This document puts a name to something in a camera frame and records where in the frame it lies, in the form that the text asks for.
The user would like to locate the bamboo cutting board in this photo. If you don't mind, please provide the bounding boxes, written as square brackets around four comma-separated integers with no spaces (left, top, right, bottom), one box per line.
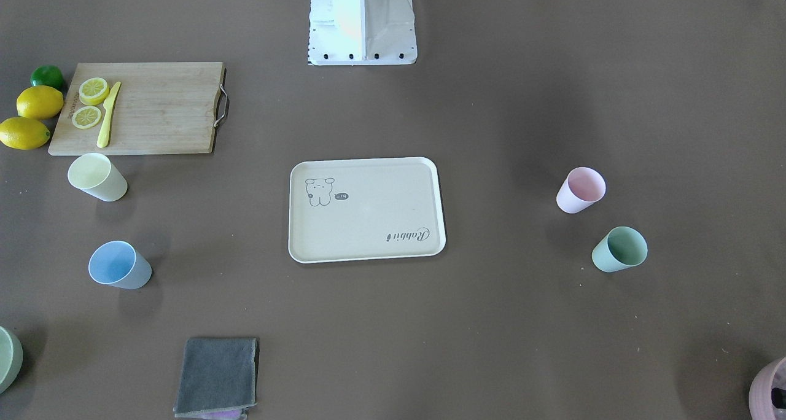
[48,62,228,156]

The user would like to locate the green lime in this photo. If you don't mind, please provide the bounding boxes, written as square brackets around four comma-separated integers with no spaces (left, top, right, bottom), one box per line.
[29,65,64,90]

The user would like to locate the lemon slice upper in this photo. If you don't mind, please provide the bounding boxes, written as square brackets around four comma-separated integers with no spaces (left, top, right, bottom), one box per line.
[78,77,111,106]

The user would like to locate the cream yellow cup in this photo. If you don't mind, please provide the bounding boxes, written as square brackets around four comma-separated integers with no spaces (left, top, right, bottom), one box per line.
[67,152,128,202]

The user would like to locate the pale green bowl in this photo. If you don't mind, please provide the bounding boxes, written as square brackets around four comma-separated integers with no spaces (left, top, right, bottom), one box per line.
[0,327,23,393]

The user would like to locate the grey folded cloth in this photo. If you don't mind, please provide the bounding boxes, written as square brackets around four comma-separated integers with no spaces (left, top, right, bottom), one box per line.
[173,337,258,419]

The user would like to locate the lemon slice lower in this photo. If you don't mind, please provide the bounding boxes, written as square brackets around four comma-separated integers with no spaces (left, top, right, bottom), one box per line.
[71,106,102,130]

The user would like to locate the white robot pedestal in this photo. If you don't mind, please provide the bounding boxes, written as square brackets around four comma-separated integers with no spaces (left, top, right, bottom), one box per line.
[307,0,418,66]

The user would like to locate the yellow lemon lower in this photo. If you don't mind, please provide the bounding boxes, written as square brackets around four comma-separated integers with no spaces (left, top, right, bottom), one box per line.
[1,116,51,150]

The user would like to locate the green cup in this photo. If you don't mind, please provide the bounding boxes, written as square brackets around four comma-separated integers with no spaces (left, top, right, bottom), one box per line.
[591,226,648,273]

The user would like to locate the pink bowl of ice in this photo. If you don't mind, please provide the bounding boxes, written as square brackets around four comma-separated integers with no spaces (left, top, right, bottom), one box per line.
[749,357,785,419]

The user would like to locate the yellow lemon upper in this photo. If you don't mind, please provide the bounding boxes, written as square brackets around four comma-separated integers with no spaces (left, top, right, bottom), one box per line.
[16,86,64,120]

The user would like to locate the cream rectangular tray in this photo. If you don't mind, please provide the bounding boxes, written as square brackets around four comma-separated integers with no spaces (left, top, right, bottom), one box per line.
[287,157,446,264]

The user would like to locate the blue cup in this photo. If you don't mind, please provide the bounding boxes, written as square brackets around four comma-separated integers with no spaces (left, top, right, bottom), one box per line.
[88,241,152,290]

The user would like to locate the yellow lemon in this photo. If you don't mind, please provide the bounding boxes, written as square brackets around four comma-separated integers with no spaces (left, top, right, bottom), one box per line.
[1,116,51,150]
[16,86,64,120]

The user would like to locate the lemon slice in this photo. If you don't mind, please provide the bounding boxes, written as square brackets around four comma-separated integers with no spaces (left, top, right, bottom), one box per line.
[78,77,111,106]
[71,106,102,130]

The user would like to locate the yellow plastic knife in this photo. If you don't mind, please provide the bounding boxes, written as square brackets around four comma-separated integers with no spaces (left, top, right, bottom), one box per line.
[96,81,122,149]

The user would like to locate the pink cup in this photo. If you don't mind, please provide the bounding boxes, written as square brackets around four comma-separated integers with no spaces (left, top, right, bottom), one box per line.
[556,166,607,214]

